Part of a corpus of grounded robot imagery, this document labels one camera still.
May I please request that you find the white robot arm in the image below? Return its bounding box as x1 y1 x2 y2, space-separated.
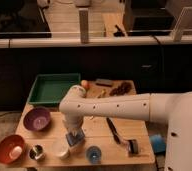
59 85 192 171

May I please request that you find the white paper cup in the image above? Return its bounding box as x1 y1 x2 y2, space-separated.
52 139 70 160

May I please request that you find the blue glass cup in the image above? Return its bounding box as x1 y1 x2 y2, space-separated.
86 146 102 164

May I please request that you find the small metal cup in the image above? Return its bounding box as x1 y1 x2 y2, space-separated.
29 145 45 161

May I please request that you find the purple bowl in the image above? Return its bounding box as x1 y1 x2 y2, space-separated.
23 107 51 131

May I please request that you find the orange ball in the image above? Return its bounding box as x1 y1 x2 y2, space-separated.
81 80 90 90

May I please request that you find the green plastic tray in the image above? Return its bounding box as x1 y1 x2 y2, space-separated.
27 73 81 106

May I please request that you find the dark grey block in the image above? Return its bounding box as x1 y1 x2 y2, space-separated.
95 79 113 87

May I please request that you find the brown dried bunch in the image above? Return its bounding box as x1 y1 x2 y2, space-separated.
109 81 132 96

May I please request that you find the white object in red bowl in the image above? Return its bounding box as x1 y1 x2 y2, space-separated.
9 146 23 159

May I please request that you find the red bowl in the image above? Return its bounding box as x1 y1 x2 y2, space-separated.
0 134 25 164

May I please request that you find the blue object beside table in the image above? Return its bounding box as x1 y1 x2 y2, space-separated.
150 134 166 154

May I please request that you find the white horizontal rail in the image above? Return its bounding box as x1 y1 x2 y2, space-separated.
0 35 192 48

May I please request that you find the white angled post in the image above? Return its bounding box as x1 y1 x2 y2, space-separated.
171 6 192 42

